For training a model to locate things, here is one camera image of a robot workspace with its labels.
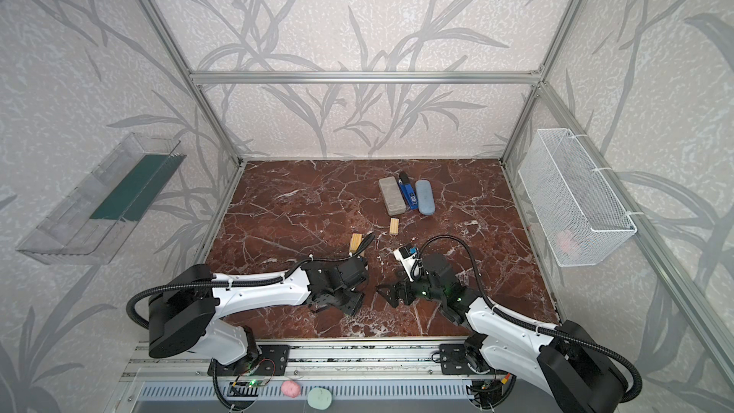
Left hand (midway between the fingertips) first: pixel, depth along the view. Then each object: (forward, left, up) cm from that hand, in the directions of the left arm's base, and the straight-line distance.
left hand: (359, 295), depth 82 cm
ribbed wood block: (+24, -11, -2) cm, 27 cm away
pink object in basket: (+7, -54, +19) cm, 58 cm away
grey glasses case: (+36, -10, 0) cm, 37 cm away
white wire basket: (+8, -50, +33) cm, 60 cm away
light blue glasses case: (+36, -22, 0) cm, 42 cm away
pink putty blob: (-22, +15, +1) cm, 27 cm away
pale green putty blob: (-24, +8, +1) cm, 25 cm away
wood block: (+16, +2, +4) cm, 17 cm away
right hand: (+5, -8, +6) cm, 11 cm away
